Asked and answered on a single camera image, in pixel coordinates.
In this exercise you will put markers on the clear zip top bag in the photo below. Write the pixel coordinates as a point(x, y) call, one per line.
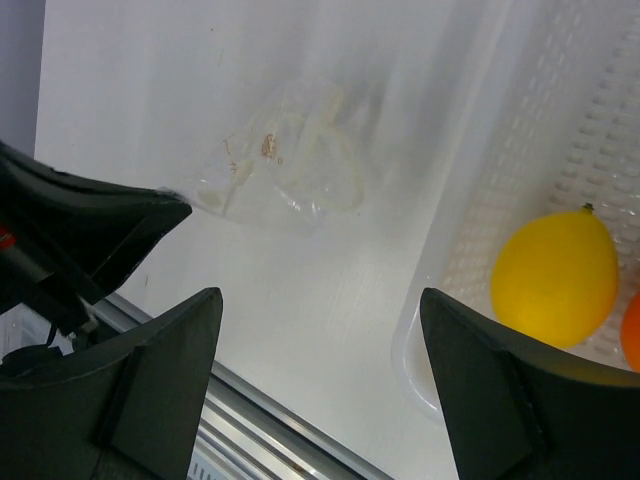
point(301, 161)

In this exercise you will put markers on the yellow lemon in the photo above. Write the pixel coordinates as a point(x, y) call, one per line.
point(556, 279)

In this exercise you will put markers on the aluminium front rail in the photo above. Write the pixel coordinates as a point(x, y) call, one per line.
point(280, 430)

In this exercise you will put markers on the orange fruit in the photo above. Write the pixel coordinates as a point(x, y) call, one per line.
point(630, 333)

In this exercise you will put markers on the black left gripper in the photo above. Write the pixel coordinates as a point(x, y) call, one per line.
point(92, 233)

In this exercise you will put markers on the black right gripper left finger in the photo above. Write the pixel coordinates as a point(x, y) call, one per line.
point(54, 410)

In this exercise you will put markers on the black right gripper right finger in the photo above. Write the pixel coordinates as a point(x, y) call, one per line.
point(516, 408)

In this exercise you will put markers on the white perforated plastic basket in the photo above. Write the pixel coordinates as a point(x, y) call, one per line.
point(553, 124)

